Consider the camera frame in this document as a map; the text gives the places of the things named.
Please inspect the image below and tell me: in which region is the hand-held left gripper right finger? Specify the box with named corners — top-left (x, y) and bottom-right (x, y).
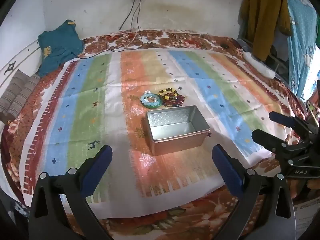
top-left (212, 144), bottom-right (297, 240)

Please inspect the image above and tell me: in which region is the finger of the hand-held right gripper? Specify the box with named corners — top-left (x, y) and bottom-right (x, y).
top-left (269, 111), bottom-right (315, 137)
top-left (251, 129), bottom-right (293, 155)

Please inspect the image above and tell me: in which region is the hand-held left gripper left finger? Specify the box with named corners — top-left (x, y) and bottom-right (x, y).
top-left (28, 144), bottom-right (113, 240)

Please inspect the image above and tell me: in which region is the rectangular metal tin box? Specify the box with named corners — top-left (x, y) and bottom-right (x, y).
top-left (144, 105), bottom-right (210, 156)

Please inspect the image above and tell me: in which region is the dark red bead bracelet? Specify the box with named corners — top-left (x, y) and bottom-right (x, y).
top-left (162, 94), bottom-right (186, 107)

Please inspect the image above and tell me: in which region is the light blue bead bracelet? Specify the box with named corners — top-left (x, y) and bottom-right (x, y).
top-left (140, 90), bottom-right (163, 107)

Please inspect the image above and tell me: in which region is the printed paper sheet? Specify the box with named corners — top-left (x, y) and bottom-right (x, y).
top-left (293, 197), bottom-right (320, 240)

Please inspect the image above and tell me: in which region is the white power strip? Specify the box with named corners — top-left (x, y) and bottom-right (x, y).
top-left (244, 52), bottom-right (276, 79)

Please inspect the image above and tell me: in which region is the striped pastel printed cloth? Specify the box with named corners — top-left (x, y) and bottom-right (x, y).
top-left (15, 49), bottom-right (298, 219)

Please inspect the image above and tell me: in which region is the light blue printed curtain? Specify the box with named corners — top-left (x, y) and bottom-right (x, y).
top-left (272, 0), bottom-right (320, 101)

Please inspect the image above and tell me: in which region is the mustard yellow hanging garment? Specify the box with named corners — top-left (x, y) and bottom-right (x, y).
top-left (239, 0), bottom-right (293, 61)

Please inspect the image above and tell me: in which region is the grey striped cushion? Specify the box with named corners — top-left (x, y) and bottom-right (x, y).
top-left (0, 69), bottom-right (41, 125)

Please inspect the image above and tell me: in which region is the teal sweater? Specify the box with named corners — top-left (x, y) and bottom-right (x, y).
top-left (37, 19), bottom-right (84, 77)

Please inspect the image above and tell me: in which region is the white cable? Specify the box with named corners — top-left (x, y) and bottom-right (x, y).
top-left (117, 31), bottom-right (142, 48)

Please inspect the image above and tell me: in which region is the black cable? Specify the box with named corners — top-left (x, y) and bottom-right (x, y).
top-left (119, 0), bottom-right (137, 31)
top-left (71, 0), bottom-right (144, 59)

